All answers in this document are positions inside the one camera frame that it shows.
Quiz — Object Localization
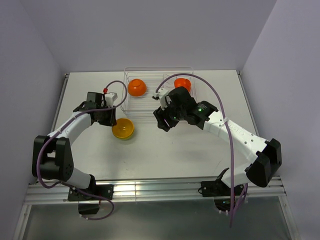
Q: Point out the green bowl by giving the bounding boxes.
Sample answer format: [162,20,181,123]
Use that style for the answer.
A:
[112,127,135,141]

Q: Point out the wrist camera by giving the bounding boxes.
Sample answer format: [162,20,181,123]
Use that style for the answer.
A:
[103,87,118,108]
[152,88,172,110]

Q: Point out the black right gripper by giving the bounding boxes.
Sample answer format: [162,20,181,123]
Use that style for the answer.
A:
[153,97,186,132]

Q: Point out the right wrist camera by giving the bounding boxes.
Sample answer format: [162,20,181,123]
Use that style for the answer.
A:
[152,88,172,110]

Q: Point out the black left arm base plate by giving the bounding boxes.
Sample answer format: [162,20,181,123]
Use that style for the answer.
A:
[67,184,114,202]

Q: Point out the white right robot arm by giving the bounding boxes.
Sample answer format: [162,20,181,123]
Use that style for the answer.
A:
[152,87,282,195]

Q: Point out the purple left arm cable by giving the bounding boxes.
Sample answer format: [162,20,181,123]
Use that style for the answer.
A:
[36,80,129,221]

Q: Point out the aluminium table edge rail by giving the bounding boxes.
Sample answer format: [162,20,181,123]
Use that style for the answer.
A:
[23,176,287,205]

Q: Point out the orange bowl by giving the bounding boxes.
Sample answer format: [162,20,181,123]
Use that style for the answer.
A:
[174,77,192,92]

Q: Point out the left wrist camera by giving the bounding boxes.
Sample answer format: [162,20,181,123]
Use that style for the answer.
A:
[103,87,118,108]

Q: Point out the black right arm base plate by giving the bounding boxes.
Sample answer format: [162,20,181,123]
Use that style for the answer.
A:
[197,180,231,197]

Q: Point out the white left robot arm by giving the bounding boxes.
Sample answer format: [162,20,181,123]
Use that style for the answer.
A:
[31,92,118,200]

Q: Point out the white bowl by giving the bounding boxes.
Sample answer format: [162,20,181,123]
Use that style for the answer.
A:
[127,78,147,97]

